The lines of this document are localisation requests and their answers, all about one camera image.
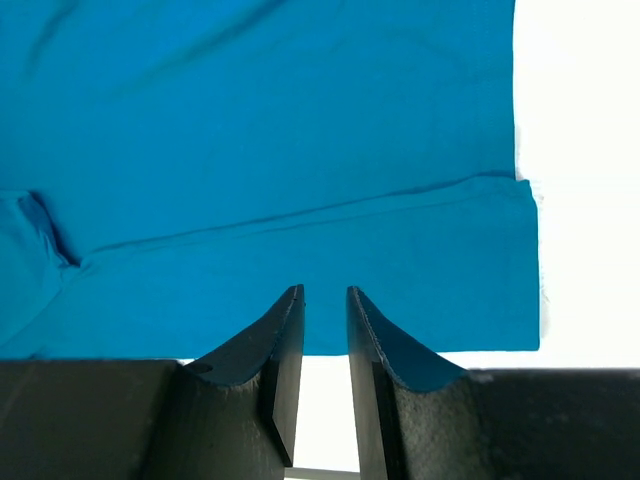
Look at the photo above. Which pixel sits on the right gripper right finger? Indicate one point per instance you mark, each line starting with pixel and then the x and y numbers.
pixel 420 416

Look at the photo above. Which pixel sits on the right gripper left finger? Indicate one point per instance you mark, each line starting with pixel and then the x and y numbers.
pixel 230 414

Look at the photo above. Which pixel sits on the blue t shirt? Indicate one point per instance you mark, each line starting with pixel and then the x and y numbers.
pixel 169 168

